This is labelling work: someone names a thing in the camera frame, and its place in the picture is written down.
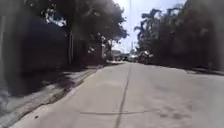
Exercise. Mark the large dark tree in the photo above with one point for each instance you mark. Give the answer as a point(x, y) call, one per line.
point(90, 23)

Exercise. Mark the grey concrete road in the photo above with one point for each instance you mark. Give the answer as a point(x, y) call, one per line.
point(146, 96)

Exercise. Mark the pole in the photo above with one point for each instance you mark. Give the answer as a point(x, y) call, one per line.
point(70, 46)

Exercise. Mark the grey dirt roadside strip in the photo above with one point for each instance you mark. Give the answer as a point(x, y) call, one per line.
point(36, 90)

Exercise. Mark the dark wall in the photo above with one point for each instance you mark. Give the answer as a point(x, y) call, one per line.
point(40, 46)

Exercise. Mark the vehicle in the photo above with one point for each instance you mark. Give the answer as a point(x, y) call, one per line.
point(144, 56)

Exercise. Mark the row of trees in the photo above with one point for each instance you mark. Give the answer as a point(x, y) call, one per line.
point(180, 36)

